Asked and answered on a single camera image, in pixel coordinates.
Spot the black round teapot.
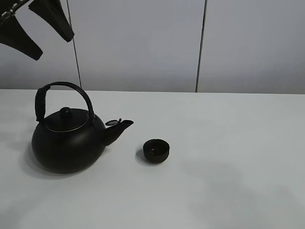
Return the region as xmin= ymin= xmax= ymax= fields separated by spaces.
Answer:
xmin=31 ymin=82 xmax=134 ymax=174

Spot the small black teacup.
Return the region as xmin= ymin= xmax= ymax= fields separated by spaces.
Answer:
xmin=143 ymin=139 xmax=170 ymax=164

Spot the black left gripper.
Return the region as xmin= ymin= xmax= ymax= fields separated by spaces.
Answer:
xmin=0 ymin=0 xmax=74 ymax=61

